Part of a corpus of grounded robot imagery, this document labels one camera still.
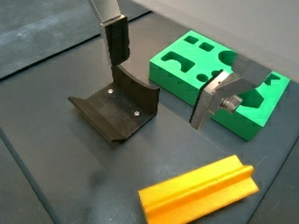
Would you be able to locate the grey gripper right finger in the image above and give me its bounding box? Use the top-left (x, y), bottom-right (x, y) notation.
top-left (189, 54), bottom-right (271, 130)

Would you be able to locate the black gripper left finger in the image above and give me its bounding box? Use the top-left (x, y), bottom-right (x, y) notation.
top-left (88, 0), bottom-right (129, 67)

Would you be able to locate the yellow star prism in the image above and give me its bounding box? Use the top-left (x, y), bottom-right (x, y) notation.
top-left (137, 155), bottom-right (259, 224)

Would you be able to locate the green foam shape board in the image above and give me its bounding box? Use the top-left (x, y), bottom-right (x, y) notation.
top-left (149, 31), bottom-right (290, 141)

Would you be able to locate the black curved fixture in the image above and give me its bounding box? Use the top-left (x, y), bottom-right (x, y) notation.
top-left (68, 66), bottom-right (160, 142)

